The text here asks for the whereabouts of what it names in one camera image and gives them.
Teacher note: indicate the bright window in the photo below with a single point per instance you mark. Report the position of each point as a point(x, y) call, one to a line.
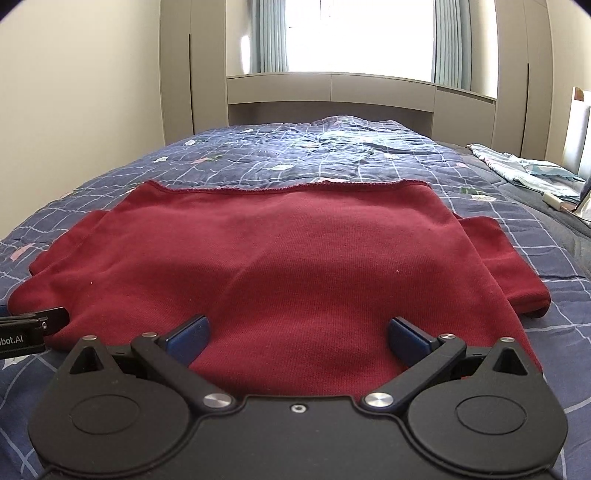
point(360, 32)

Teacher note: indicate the light blue curtain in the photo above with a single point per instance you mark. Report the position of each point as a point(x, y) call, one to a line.
point(451, 41)
point(270, 37)

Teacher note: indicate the bed with blue checked quilt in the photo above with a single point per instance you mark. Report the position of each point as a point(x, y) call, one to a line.
point(323, 152)

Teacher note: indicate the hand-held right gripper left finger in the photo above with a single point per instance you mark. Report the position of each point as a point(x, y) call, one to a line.
point(189, 337)

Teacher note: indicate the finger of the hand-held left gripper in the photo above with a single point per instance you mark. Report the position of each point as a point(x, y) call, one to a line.
point(51, 318)

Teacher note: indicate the light blue patterned cloth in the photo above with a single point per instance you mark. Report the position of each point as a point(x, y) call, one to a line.
point(521, 170)

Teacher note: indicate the small white box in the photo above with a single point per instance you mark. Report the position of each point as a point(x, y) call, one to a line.
point(553, 201)

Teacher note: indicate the red long-sleeved shirt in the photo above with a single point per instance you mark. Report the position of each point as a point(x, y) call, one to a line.
point(300, 258)

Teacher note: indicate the grey padded headboard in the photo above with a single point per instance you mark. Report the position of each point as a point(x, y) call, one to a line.
point(579, 134)

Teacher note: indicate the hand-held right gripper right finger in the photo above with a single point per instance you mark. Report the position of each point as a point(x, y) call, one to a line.
point(406, 337)

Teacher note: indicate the beige window bench cabinet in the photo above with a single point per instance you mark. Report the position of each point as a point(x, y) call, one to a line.
point(332, 92)

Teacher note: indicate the tall beige wardrobe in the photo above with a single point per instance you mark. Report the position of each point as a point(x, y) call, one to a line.
point(524, 78)
point(194, 69)

